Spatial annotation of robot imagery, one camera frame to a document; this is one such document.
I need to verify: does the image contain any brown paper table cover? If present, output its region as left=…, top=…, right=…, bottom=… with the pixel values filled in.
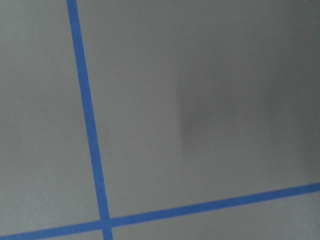
left=0, top=0, right=320, bottom=240

